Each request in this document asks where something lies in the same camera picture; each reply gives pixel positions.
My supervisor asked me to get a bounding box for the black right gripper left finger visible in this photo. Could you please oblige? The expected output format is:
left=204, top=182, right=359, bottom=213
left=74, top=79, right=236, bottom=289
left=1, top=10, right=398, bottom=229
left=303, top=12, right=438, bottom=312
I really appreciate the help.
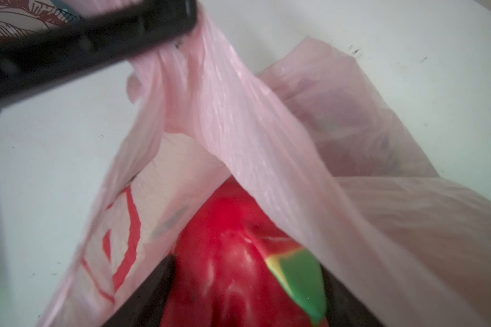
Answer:
left=102, top=255, right=175, bottom=327

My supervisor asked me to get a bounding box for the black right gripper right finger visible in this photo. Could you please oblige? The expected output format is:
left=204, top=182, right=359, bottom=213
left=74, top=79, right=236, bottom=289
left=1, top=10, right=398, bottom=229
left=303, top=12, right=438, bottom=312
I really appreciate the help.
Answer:
left=321, top=266, right=384, bottom=327

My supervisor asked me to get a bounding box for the red dragon fruit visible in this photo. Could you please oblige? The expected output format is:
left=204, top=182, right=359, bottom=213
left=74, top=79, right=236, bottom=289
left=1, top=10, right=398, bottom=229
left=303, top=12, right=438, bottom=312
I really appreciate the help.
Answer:
left=161, top=178, right=327, bottom=326

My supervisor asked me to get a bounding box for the pink plastic fruit bag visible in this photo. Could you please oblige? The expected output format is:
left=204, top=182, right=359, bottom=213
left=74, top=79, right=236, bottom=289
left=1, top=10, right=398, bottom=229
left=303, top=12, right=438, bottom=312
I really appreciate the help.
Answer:
left=39, top=9, right=491, bottom=326

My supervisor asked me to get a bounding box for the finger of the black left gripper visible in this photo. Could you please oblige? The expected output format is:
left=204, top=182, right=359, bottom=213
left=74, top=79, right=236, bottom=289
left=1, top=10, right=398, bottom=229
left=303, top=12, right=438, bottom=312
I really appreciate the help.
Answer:
left=0, top=1, right=197, bottom=112

